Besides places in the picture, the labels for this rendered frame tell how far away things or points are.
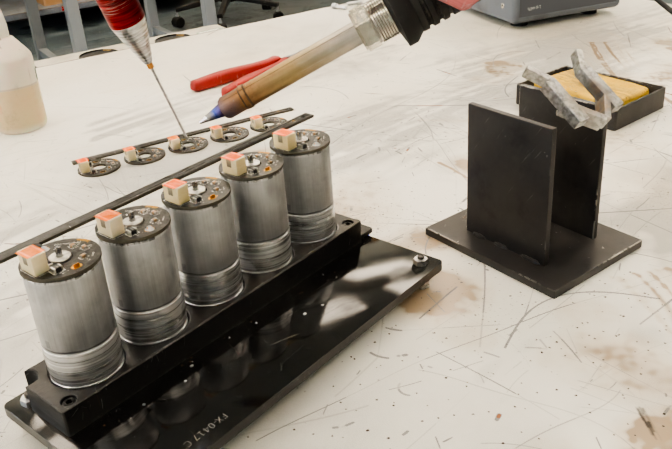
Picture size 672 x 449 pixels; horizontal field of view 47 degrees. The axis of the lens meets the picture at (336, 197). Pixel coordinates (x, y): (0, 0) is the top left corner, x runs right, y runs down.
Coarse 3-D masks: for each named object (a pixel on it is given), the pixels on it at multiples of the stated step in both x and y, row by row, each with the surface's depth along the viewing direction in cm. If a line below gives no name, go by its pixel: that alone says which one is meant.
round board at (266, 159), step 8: (248, 152) 31; (256, 152) 31; (264, 152) 31; (264, 160) 30; (272, 160) 30; (280, 160) 30; (256, 168) 29; (264, 168) 30; (272, 168) 30; (280, 168) 30; (224, 176) 29; (232, 176) 29; (240, 176) 29; (248, 176) 29; (256, 176) 29; (264, 176) 29
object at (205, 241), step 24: (192, 192) 28; (192, 216) 27; (216, 216) 28; (192, 240) 28; (216, 240) 28; (192, 264) 28; (216, 264) 28; (192, 288) 29; (216, 288) 29; (240, 288) 30
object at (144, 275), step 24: (144, 240) 25; (168, 240) 26; (120, 264) 26; (144, 264) 26; (168, 264) 26; (120, 288) 26; (144, 288) 26; (168, 288) 27; (120, 312) 27; (144, 312) 26; (168, 312) 27; (120, 336) 28; (144, 336) 27; (168, 336) 27
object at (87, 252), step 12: (60, 240) 25; (72, 240) 25; (84, 240) 25; (48, 252) 25; (72, 252) 25; (84, 252) 25; (96, 252) 25; (60, 264) 24; (72, 264) 24; (84, 264) 24; (24, 276) 24; (48, 276) 23; (60, 276) 23; (72, 276) 24
